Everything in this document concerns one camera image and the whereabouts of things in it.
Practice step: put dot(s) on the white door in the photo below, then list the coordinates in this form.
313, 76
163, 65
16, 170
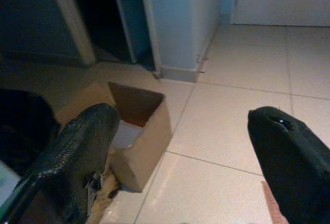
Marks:
281, 0

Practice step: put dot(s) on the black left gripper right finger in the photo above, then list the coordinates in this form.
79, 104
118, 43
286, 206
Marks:
291, 157

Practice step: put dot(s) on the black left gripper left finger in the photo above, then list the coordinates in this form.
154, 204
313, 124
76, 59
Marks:
77, 151

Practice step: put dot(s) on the white door frame post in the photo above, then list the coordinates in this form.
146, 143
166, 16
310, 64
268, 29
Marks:
178, 25

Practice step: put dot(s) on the black round object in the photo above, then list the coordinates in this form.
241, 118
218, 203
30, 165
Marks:
23, 128

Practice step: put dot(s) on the open brown cardboard box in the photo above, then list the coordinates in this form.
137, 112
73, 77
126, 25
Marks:
144, 131

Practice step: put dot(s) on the dark door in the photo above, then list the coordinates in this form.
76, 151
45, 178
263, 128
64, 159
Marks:
33, 17

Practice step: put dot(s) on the white paper sheet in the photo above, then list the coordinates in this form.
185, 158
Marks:
126, 136

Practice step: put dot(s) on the metal door stopper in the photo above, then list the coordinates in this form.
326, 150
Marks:
200, 58

